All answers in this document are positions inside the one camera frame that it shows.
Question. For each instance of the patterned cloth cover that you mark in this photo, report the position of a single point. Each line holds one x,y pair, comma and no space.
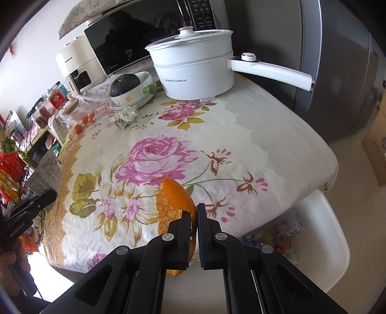
87,13

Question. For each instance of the red label jar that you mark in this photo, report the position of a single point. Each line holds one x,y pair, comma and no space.
57,99

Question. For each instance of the white kitchen appliance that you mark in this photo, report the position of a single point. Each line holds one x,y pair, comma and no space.
77,65

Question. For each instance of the glass spice jar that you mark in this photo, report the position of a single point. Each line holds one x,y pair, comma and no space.
41,116

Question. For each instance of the black microwave oven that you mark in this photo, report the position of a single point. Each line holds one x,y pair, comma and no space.
144,33

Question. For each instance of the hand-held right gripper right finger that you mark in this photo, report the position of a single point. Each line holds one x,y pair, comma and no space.
200,241

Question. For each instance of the white plate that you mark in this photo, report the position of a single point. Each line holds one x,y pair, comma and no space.
116,107

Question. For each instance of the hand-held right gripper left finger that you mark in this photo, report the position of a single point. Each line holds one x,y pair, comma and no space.
187,241

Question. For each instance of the glass jar with wooden lid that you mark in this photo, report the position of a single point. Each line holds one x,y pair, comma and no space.
71,113

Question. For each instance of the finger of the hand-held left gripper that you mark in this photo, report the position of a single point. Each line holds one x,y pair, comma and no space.
39,202

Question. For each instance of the dark green pumpkin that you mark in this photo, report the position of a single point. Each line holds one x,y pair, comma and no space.
125,86

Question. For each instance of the person's left hand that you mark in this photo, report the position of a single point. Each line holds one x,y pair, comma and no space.
12,268

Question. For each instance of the crumpled white tissue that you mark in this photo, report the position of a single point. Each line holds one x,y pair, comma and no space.
123,116

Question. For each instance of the white electric pot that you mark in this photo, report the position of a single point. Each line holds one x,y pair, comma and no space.
196,75

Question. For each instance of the white tissue roll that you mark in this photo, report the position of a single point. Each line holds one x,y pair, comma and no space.
36,230

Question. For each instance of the small orange fruit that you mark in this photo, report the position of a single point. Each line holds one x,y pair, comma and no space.
83,120
90,118
77,129

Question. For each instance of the cardboard box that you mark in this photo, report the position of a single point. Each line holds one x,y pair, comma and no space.
375,145

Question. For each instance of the grey refrigerator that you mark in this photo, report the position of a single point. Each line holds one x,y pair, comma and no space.
331,60

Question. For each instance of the orange peel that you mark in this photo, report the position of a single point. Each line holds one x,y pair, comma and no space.
172,202

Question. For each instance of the floral tablecloth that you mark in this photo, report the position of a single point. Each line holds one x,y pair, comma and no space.
181,136

